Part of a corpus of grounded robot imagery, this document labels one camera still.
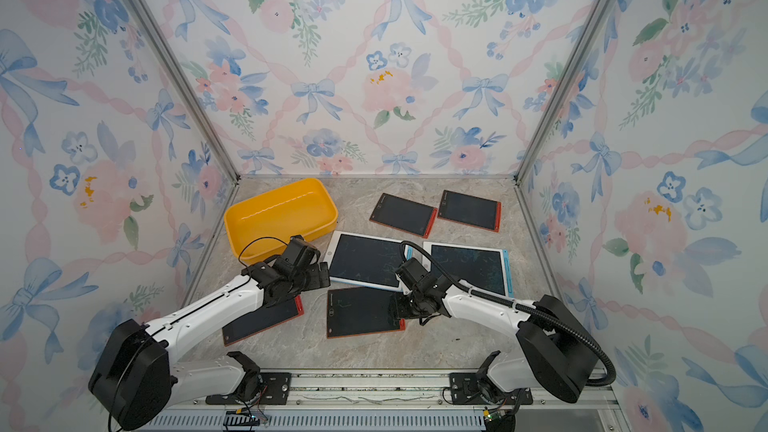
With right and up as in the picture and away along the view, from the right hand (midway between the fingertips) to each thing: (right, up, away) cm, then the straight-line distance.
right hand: (386, 299), depth 86 cm
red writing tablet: (+6, +24, +24) cm, 34 cm away
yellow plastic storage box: (-45, +19, +18) cm, 52 cm away
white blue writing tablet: (-7, +9, +12) cm, 17 cm away
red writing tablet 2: (+34, +25, +24) cm, 49 cm away
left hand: (-19, +7, 0) cm, 21 cm away
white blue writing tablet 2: (+33, +7, +9) cm, 35 cm away
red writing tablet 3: (-8, -3, 0) cm, 8 cm away
